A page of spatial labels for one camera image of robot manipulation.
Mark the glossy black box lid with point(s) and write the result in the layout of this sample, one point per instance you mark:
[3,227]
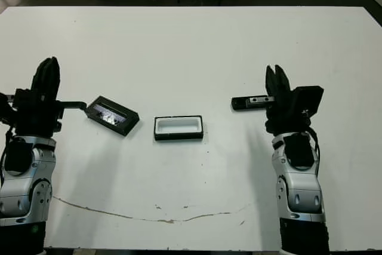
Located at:
[113,116]

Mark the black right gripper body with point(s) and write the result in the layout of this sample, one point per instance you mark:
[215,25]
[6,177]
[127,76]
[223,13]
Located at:
[286,120]

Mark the black bar-shaped camera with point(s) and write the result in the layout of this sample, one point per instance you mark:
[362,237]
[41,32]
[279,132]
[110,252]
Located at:
[238,106]

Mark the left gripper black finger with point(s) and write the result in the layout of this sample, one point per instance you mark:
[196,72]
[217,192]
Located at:
[40,87]
[55,81]

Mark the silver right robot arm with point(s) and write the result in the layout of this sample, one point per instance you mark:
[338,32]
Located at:
[301,189]

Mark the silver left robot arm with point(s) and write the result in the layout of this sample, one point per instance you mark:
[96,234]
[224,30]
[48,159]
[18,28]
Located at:
[27,189]

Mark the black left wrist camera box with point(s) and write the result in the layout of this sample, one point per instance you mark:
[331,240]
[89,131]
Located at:
[4,111]

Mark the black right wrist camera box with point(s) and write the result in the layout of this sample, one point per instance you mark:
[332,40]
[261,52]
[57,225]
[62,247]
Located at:
[309,99]

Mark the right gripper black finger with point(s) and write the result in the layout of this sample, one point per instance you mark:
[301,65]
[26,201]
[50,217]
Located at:
[271,90]
[285,96]

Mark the black box base white insert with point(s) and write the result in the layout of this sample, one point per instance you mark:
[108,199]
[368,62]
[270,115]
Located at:
[179,136]

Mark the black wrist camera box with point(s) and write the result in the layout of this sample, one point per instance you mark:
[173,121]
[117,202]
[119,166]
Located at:
[309,99]
[4,111]

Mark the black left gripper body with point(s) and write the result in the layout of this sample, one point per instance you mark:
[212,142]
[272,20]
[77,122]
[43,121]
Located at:
[35,117]

